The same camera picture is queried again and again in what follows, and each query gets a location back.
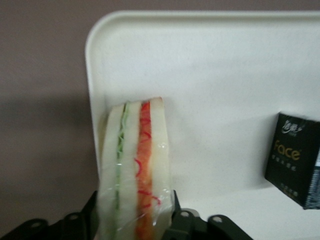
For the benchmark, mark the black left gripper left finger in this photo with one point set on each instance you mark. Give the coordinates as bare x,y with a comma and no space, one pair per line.
62,227

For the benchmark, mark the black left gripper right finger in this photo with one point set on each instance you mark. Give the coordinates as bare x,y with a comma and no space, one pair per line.
195,227

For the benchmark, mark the triangle sandwich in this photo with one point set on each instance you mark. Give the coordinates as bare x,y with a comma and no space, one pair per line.
140,162

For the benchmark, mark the cream plastic tray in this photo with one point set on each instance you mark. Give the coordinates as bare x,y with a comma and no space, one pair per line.
200,62

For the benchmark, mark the black tissue pack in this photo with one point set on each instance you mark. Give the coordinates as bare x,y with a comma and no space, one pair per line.
287,155

